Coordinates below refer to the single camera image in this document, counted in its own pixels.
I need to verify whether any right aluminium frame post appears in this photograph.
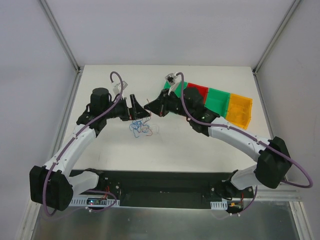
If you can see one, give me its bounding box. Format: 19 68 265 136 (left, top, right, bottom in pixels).
252 0 303 76

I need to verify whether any left aluminium frame post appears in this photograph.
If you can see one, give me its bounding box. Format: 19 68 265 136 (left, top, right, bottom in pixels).
37 0 82 73

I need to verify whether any green plastic bin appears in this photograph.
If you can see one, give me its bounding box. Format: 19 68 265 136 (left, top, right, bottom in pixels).
205 88 231 118
163 81 188 99

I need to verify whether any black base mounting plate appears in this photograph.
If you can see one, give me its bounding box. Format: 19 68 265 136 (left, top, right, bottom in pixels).
76 169 253 210

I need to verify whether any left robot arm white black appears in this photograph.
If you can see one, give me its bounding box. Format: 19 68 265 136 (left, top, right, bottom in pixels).
29 87 150 211

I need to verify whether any left green plastic bin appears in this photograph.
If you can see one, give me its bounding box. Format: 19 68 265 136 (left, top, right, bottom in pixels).
163 81 188 99

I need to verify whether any white cable duct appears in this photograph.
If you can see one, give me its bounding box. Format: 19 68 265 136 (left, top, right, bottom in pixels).
210 200 228 211
69 196 120 208

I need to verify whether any coloured wire bundle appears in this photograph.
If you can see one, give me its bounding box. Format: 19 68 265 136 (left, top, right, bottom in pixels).
128 118 161 139

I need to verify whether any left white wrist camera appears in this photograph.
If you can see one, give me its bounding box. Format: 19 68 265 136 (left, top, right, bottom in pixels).
112 81 128 95

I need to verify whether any aluminium frame post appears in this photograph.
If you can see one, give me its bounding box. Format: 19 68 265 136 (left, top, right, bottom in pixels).
37 0 82 73
252 0 303 76

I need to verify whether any right white cable duct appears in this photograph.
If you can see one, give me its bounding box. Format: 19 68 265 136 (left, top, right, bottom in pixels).
210 200 228 211

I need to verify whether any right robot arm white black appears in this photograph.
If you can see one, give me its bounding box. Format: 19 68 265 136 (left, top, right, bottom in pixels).
144 87 292 200

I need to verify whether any right green plastic bin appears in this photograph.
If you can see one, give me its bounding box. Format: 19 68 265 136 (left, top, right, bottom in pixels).
205 88 231 118

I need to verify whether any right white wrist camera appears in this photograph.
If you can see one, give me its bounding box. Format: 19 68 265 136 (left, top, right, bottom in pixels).
165 72 180 95

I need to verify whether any yellow plastic bin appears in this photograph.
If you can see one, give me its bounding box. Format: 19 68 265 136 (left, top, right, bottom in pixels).
225 93 253 130

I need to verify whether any red plastic bin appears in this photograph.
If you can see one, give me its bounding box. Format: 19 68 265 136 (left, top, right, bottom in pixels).
187 82 209 104

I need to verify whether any left white cable duct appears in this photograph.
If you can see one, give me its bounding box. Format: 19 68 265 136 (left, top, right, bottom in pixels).
69 196 120 208

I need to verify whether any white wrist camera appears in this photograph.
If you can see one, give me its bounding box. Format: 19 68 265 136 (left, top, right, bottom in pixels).
112 81 128 95
165 72 180 95

